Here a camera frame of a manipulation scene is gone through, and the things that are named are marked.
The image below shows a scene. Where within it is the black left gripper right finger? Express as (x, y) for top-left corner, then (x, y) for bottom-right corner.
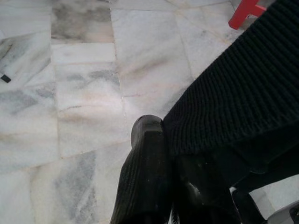
(172, 150), (242, 224)

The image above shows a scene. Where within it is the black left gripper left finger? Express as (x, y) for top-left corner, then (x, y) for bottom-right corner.
(109, 114), (169, 224)

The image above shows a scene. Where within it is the black shirt red collar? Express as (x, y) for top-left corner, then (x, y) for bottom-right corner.
(163, 0), (299, 194)

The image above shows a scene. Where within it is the red plastic stool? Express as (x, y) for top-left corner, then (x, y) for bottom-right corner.
(228, 0), (268, 30)

